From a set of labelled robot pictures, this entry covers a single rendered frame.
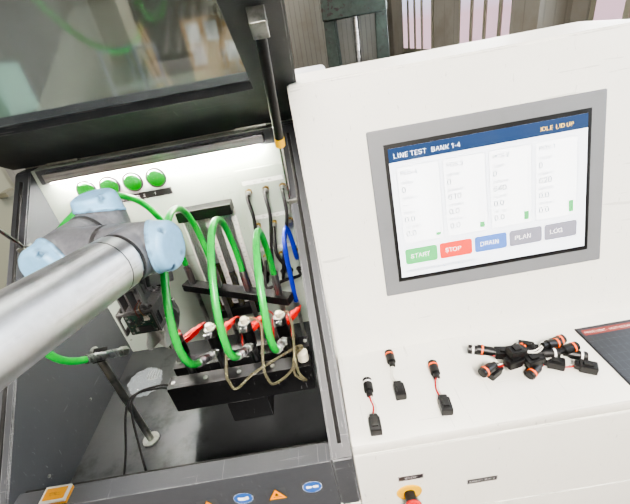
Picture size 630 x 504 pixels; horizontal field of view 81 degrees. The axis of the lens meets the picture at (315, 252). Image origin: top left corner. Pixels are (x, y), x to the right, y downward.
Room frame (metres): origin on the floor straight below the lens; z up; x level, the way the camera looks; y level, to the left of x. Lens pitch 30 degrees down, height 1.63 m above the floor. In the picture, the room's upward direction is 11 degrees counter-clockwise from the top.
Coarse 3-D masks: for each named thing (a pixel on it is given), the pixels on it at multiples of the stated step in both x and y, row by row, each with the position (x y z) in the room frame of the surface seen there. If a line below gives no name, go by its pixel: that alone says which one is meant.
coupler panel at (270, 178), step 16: (240, 176) 0.94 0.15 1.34; (256, 176) 0.94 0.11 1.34; (272, 176) 0.94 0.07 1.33; (240, 192) 0.94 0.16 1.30; (256, 192) 0.94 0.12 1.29; (272, 192) 0.94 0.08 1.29; (256, 208) 0.94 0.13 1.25; (272, 208) 0.94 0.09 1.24; (288, 208) 0.94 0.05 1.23; (288, 224) 0.91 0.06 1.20; (288, 240) 0.94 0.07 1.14
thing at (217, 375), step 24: (216, 360) 0.68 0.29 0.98; (240, 360) 0.68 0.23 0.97; (288, 360) 0.64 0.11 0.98; (312, 360) 0.67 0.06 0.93; (192, 384) 0.62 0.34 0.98; (216, 384) 0.61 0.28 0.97; (264, 384) 0.61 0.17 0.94; (288, 384) 0.61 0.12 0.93; (312, 384) 0.61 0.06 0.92; (192, 408) 0.62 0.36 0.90; (240, 408) 0.61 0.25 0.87; (264, 408) 0.61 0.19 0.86
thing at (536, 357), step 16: (560, 336) 0.54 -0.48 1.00; (480, 352) 0.53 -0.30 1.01; (496, 352) 0.52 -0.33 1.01; (512, 352) 0.50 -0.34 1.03; (528, 352) 0.50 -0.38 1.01; (544, 352) 0.50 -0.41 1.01; (560, 352) 0.50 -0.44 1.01; (576, 352) 0.50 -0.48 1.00; (480, 368) 0.49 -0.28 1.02; (496, 368) 0.49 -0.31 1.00; (512, 368) 0.48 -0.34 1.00; (528, 368) 0.48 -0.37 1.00; (560, 368) 0.47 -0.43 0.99; (576, 368) 0.47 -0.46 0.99; (592, 368) 0.45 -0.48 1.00
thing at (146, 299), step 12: (132, 288) 0.57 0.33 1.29; (144, 288) 0.61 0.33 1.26; (156, 288) 0.64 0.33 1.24; (120, 300) 0.57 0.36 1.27; (132, 300) 0.58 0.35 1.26; (144, 300) 0.59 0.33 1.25; (156, 300) 0.59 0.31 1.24; (120, 312) 0.58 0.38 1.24; (132, 312) 0.57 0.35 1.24; (144, 312) 0.57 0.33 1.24; (156, 312) 0.58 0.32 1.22; (120, 324) 0.57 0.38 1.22; (132, 324) 0.57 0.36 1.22; (144, 324) 0.57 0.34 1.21; (156, 324) 0.57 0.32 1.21
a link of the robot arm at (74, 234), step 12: (84, 216) 0.57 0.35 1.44; (60, 228) 0.53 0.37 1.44; (72, 228) 0.52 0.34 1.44; (84, 228) 0.51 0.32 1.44; (36, 240) 0.50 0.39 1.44; (48, 240) 0.49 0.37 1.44; (60, 240) 0.50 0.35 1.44; (72, 240) 0.49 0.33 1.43; (84, 240) 0.49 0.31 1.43; (24, 252) 0.47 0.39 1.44; (36, 252) 0.47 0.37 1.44; (48, 252) 0.47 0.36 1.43; (60, 252) 0.48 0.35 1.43; (24, 264) 0.47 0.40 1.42; (36, 264) 0.47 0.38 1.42; (48, 264) 0.46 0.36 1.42
